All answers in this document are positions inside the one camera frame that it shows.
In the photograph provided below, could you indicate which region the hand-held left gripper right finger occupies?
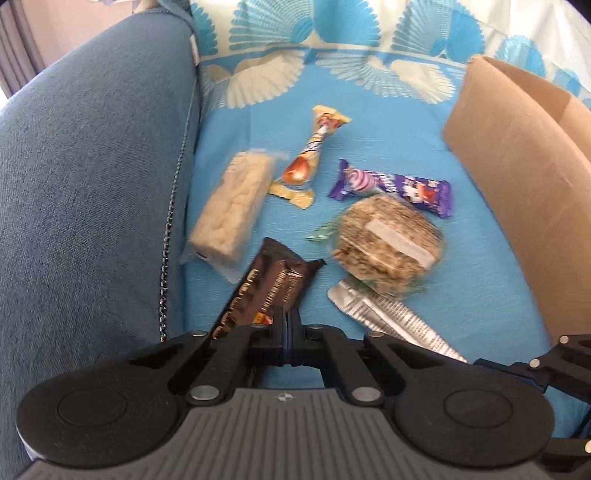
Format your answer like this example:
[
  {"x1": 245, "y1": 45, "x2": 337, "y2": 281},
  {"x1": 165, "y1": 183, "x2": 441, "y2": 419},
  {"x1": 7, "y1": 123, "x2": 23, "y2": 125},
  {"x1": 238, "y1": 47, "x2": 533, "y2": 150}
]
[{"x1": 287, "y1": 307, "x2": 467, "y2": 408}]

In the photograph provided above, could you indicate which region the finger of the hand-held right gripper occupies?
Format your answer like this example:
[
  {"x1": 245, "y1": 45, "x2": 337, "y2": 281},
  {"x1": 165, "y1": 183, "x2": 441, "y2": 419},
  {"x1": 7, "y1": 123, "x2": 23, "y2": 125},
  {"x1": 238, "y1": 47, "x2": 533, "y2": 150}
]
[
  {"x1": 475, "y1": 358, "x2": 591, "y2": 394},
  {"x1": 531, "y1": 335, "x2": 591, "y2": 376}
]

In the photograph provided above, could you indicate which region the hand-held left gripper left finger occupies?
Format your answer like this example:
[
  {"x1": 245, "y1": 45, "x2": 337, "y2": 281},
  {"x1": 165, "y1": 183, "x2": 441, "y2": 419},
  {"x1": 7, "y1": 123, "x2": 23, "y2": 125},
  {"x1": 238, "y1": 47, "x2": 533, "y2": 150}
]
[{"x1": 122, "y1": 307, "x2": 288, "y2": 408}]

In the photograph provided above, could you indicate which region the dark brown chocolate bar packet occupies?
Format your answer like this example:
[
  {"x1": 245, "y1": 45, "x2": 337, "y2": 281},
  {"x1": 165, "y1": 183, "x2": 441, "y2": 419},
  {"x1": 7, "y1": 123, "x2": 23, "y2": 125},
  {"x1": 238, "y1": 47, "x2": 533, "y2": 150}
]
[{"x1": 210, "y1": 237, "x2": 326, "y2": 342}]

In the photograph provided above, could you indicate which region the yellow bread snack packet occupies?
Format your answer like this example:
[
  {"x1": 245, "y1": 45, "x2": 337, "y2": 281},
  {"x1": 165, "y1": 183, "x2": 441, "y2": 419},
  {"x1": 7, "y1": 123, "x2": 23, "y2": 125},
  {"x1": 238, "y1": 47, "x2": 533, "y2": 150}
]
[{"x1": 269, "y1": 105, "x2": 352, "y2": 210}]

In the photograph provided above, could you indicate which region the purple candy packet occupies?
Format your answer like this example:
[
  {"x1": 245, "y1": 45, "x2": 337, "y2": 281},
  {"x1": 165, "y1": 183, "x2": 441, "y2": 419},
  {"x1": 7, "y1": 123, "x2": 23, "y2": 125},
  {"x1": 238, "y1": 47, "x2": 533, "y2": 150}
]
[{"x1": 328, "y1": 159, "x2": 453, "y2": 219}]

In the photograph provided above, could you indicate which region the cardboard box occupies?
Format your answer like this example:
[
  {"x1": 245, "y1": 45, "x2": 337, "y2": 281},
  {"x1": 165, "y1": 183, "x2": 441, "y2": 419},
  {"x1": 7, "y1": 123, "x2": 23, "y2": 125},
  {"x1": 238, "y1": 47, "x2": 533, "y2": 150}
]
[{"x1": 442, "y1": 54, "x2": 591, "y2": 347}]

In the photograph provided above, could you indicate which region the silver foil packet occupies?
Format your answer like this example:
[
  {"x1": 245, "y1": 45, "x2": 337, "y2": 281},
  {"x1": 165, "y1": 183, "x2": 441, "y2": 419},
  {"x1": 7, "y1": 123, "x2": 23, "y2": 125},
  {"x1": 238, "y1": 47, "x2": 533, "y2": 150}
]
[{"x1": 327, "y1": 279, "x2": 468, "y2": 364}]

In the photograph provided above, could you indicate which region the green and white packet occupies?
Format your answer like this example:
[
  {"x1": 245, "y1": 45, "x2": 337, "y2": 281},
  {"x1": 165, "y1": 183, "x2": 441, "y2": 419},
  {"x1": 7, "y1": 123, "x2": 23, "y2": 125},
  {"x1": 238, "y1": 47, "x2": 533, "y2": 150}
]
[{"x1": 305, "y1": 220, "x2": 342, "y2": 243}]

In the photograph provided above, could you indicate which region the round oat cake clear wrapper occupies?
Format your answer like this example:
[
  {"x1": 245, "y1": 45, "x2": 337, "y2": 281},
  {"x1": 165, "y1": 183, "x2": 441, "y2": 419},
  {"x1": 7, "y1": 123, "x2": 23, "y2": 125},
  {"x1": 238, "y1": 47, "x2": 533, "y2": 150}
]
[{"x1": 330, "y1": 194, "x2": 448, "y2": 296}]

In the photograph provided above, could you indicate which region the clear rice cracker bar packet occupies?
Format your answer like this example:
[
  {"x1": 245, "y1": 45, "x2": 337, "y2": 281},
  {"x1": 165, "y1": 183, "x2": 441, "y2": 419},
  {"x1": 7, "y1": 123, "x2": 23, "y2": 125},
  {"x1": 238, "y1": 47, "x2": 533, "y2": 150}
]
[{"x1": 182, "y1": 148, "x2": 287, "y2": 283}]

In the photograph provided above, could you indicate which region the white blue fan-print cover cloth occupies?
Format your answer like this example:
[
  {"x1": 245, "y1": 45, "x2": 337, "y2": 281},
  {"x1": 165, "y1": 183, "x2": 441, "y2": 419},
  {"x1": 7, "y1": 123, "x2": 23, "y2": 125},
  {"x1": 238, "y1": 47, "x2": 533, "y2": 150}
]
[{"x1": 157, "y1": 0, "x2": 591, "y2": 439}]

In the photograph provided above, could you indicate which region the grey curtain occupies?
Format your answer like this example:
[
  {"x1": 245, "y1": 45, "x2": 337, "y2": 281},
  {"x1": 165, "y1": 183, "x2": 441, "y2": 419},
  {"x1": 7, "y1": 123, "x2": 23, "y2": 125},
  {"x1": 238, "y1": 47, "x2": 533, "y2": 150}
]
[{"x1": 0, "y1": 0, "x2": 47, "y2": 99}]

